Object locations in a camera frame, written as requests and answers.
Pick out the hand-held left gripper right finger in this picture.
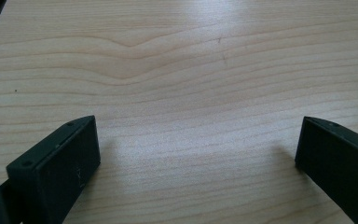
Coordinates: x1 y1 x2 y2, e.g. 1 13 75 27
294 116 358 224

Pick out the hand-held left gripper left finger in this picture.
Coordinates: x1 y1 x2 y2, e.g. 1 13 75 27
6 115 102 224

